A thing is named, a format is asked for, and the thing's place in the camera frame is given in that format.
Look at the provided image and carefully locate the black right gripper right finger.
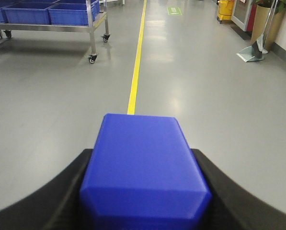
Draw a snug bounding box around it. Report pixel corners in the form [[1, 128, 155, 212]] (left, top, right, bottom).
[[191, 149, 286, 230]]

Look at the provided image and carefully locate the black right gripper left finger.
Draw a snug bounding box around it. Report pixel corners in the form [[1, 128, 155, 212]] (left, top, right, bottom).
[[0, 149, 92, 230]]

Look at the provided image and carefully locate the blue plastic bottle block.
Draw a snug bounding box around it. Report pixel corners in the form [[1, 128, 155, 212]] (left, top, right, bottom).
[[80, 114, 212, 230]]

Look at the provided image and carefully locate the yellow floor line tape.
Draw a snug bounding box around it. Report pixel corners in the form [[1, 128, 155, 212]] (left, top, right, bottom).
[[127, 0, 148, 115]]

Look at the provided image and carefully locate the grey dustpan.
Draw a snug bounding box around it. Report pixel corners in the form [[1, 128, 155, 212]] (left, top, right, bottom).
[[236, 34, 268, 62]]

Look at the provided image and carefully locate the stainless steel trolley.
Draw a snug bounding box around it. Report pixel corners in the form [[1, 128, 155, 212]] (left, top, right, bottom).
[[0, 0, 110, 64]]

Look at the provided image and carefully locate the blue bin on trolley right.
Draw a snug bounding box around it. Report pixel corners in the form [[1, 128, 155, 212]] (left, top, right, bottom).
[[48, 0, 89, 26]]

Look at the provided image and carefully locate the blue bin on trolley middle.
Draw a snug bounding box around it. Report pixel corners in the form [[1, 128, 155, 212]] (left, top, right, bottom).
[[3, 2, 57, 24]]

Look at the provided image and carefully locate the tan plant pot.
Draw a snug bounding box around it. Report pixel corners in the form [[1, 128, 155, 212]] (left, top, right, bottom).
[[251, 0, 286, 51]]

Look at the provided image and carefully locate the yellow mop bucket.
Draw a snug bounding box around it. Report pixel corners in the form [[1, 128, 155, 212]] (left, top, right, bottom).
[[217, 0, 235, 23]]

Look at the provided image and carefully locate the green floor safety sign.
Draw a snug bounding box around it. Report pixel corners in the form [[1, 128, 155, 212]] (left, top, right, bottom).
[[167, 7, 183, 16]]

